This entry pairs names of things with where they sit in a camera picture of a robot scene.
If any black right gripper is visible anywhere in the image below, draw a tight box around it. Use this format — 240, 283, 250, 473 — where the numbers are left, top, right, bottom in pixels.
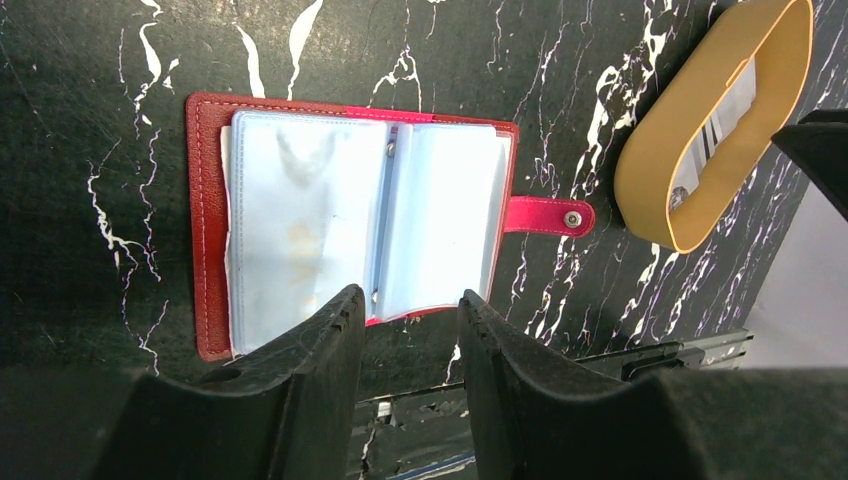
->
771, 109, 847, 220

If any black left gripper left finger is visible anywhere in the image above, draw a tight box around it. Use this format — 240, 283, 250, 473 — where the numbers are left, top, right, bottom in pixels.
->
93, 285, 365, 479

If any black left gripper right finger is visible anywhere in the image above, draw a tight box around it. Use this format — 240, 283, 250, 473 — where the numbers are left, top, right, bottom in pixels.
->
457, 290, 847, 479

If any red leather card holder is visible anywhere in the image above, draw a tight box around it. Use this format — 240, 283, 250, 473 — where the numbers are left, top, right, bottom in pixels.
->
185, 92, 596, 362

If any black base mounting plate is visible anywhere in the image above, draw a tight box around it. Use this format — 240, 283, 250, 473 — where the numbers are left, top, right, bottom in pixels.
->
351, 329, 757, 480

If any orange oval tray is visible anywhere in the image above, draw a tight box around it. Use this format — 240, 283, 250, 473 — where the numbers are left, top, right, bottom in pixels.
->
614, 1, 814, 254

